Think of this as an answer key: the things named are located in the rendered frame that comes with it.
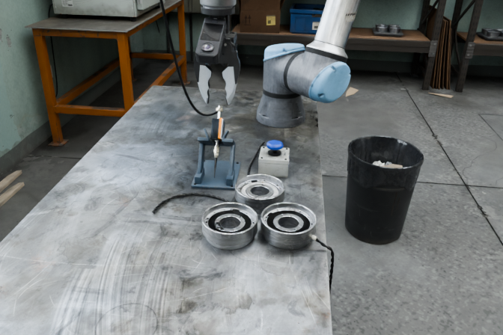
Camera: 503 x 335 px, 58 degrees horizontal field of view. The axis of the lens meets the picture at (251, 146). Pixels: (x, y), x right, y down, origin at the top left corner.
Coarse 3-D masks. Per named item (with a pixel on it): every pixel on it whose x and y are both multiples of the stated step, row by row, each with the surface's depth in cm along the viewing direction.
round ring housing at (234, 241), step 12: (216, 204) 89; (228, 204) 90; (240, 204) 89; (204, 216) 86; (228, 216) 88; (240, 216) 88; (252, 216) 88; (204, 228) 83; (228, 228) 89; (240, 228) 84; (252, 228) 83; (216, 240) 82; (228, 240) 81; (240, 240) 82
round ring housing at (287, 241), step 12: (276, 204) 90; (288, 204) 90; (300, 204) 90; (264, 216) 88; (276, 216) 88; (288, 216) 88; (312, 216) 87; (264, 228) 84; (288, 228) 89; (300, 228) 85; (312, 228) 83; (276, 240) 82; (288, 240) 82; (300, 240) 82
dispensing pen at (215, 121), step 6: (216, 108) 105; (222, 108) 105; (216, 120) 103; (216, 126) 103; (216, 132) 103; (210, 138) 103; (216, 138) 102; (216, 144) 104; (216, 150) 104; (216, 156) 103; (216, 162) 104
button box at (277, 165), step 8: (264, 152) 109; (280, 152) 109; (288, 152) 110; (264, 160) 106; (272, 160) 106; (280, 160) 106; (288, 160) 106; (264, 168) 107; (272, 168) 107; (280, 168) 107; (280, 176) 108
